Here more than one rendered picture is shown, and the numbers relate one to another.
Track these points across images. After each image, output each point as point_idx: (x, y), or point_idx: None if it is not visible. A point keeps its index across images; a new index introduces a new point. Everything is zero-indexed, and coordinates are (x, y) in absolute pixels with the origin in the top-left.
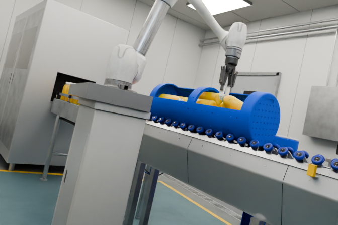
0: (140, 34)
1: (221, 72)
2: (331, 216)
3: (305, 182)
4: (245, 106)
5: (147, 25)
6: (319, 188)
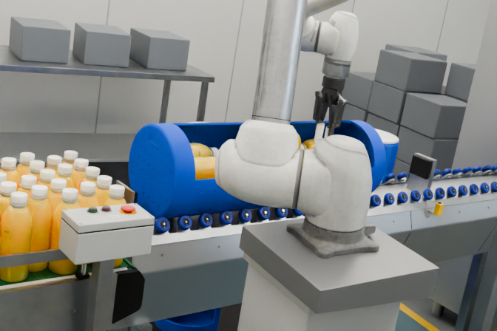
0: (291, 78)
1: (339, 111)
2: (435, 238)
3: (425, 220)
4: (379, 159)
5: (299, 52)
6: (435, 220)
